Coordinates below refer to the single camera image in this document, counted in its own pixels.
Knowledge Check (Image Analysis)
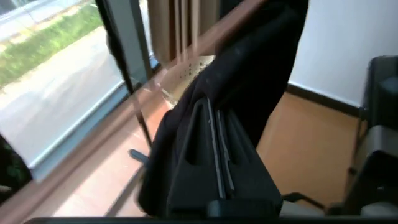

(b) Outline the white laundry basket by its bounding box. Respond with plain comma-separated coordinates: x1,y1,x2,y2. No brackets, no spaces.
160,55,216,105

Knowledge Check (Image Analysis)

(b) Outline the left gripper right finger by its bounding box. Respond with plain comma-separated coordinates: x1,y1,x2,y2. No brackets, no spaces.
216,108,283,202

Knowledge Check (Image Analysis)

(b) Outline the beige curtain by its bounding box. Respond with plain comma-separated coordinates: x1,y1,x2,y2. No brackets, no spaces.
146,0,222,65

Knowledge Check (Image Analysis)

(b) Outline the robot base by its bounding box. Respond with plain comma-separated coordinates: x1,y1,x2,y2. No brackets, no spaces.
279,55,398,218

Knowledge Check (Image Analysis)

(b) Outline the black clothes rack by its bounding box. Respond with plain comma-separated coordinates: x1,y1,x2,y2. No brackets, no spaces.
95,0,155,164

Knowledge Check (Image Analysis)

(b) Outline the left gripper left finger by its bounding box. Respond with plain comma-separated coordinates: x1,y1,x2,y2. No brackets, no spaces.
165,96,226,218

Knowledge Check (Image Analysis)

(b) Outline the window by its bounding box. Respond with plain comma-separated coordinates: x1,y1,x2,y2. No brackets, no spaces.
0,0,161,183

